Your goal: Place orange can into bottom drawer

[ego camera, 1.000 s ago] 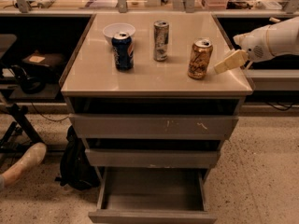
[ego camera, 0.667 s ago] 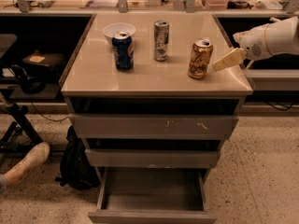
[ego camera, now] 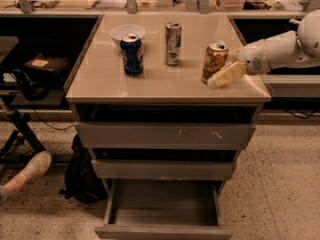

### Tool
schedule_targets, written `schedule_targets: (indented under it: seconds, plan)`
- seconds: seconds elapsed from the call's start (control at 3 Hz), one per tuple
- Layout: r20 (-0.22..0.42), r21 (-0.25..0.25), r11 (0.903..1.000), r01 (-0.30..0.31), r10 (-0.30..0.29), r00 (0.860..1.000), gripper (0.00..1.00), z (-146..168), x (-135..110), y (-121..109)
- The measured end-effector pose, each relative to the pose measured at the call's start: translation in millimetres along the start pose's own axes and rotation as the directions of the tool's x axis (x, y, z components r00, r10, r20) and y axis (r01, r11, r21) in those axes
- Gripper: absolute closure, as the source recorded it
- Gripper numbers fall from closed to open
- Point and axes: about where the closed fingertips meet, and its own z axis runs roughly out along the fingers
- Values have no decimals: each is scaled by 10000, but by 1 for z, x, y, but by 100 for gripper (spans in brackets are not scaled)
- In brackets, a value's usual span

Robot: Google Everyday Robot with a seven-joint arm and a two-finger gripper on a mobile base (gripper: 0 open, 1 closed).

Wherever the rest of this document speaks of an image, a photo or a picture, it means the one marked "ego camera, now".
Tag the person's lower leg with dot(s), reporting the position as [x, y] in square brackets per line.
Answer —
[11, 188]

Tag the orange soda can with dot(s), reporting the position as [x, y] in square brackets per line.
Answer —
[215, 58]

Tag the grey drawer cabinet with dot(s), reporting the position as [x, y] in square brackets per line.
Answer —
[102, 92]

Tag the grey drawer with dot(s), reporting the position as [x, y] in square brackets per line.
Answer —
[163, 170]
[162, 210]
[165, 135]

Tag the grey bottom drawer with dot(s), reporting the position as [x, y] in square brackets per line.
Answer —
[162, 210]

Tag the white bowl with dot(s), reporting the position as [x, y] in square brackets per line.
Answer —
[120, 31]

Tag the grey middle drawer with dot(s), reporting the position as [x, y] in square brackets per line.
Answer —
[163, 170]

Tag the blue Pepsi can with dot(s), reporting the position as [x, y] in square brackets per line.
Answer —
[132, 54]

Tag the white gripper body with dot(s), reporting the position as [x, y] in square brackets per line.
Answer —
[252, 58]

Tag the grey top drawer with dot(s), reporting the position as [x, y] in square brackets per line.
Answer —
[165, 135]

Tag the silver slim energy can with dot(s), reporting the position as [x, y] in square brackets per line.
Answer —
[173, 42]

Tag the black headphones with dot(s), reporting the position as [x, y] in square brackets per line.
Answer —
[31, 90]

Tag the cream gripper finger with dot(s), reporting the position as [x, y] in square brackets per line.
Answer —
[233, 56]
[231, 72]

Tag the black chair base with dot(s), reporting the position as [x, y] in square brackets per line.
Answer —
[21, 134]

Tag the white stick with tip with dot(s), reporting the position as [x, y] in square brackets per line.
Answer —
[294, 21]

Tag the dark box with label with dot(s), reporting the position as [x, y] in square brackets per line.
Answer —
[48, 67]

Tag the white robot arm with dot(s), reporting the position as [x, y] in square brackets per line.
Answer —
[292, 49]

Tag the black backpack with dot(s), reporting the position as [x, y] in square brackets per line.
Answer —
[80, 180]

